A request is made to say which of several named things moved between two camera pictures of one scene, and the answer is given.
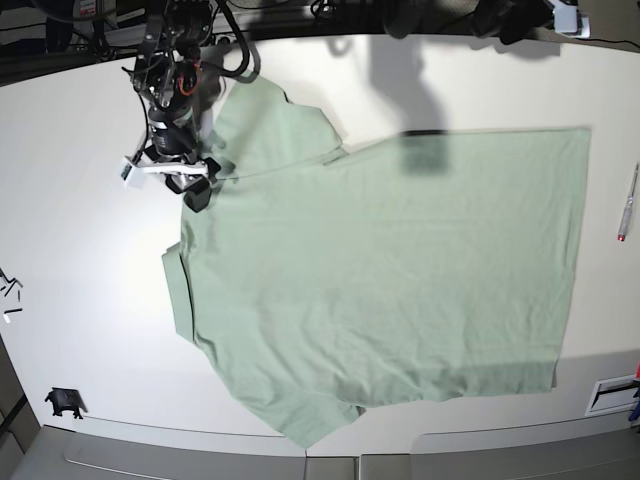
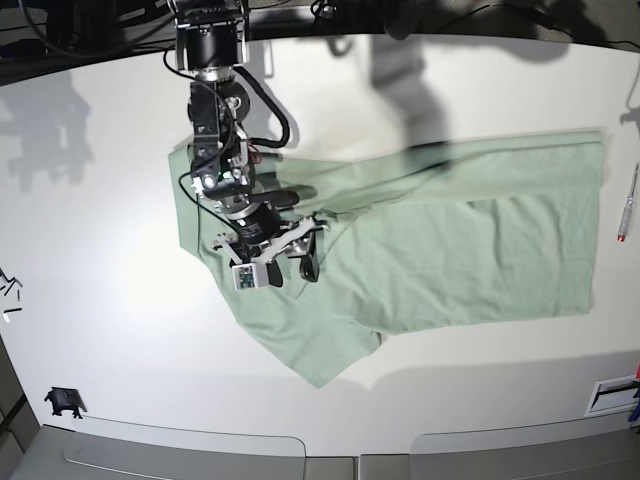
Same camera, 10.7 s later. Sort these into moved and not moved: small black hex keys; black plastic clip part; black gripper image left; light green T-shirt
Moved: black gripper image left; light green T-shirt
Not moved: small black hex keys; black plastic clip part
